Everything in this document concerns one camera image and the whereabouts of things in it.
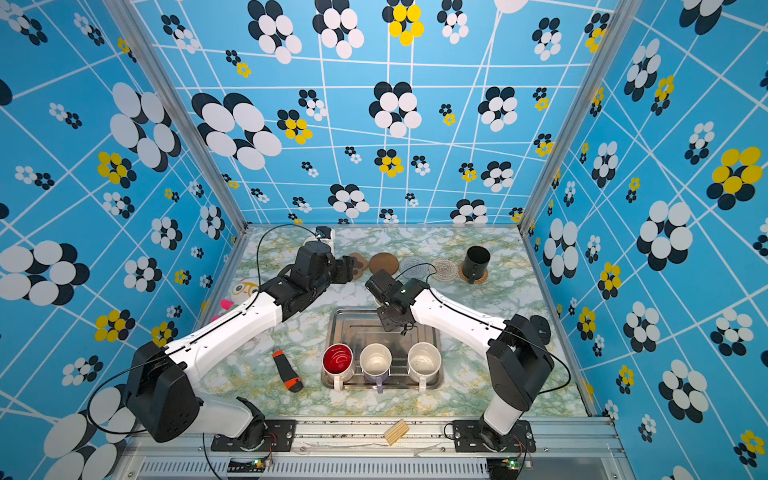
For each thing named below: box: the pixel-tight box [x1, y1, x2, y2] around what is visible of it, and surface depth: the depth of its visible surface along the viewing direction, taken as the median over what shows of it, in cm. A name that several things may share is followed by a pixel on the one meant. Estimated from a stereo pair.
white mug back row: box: [377, 304, 415, 332], surface depth 61 cm
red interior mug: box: [321, 343, 354, 392], surface depth 80 cm
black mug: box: [463, 245, 491, 285], surface depth 100 cm
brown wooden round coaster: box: [368, 252, 400, 275], surface depth 111 cm
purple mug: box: [360, 343, 393, 394], surface depth 81 cm
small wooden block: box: [384, 418, 409, 446], surface depth 75 cm
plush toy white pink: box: [212, 279, 260, 322], surface depth 95 cm
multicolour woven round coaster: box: [431, 259, 459, 282], surface depth 108 cm
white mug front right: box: [407, 342, 442, 394], surface depth 81 cm
